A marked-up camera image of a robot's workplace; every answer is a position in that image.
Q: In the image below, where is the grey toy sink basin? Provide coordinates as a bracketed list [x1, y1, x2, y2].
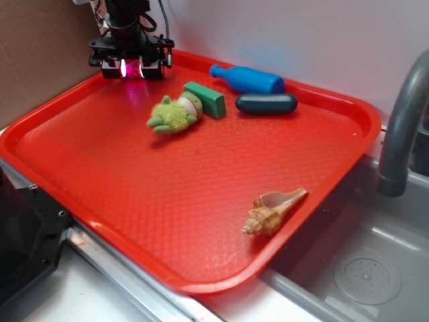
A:
[261, 158, 428, 321]

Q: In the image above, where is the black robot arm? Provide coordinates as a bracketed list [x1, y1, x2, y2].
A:
[88, 1, 175, 80]

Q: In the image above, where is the brown cardboard panel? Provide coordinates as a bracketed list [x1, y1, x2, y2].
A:
[1, 1, 100, 128]

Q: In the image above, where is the green wooden block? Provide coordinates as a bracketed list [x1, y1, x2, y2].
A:
[184, 82, 227, 119]

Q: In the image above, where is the green plush toy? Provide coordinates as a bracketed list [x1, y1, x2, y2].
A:
[146, 91, 203, 135]

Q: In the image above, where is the dark teal oblong capsule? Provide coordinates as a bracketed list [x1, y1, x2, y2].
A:
[235, 93, 298, 115]

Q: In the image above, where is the black cable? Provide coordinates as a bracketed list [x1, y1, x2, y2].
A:
[156, 0, 171, 38]

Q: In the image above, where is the blue plastic toy bottle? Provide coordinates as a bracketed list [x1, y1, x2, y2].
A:
[209, 65, 286, 94]

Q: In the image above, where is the tan conch seashell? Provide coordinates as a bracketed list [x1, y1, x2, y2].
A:
[241, 188, 308, 237]

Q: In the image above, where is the red plastic tray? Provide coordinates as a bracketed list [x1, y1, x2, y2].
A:
[1, 51, 381, 294]

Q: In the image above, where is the grey toy faucet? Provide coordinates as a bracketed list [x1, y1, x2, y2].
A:
[376, 50, 428, 197]

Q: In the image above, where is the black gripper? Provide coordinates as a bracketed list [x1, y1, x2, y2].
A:
[88, 25, 174, 80]

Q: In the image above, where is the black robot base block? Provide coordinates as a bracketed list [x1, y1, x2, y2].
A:
[1, 172, 71, 309]

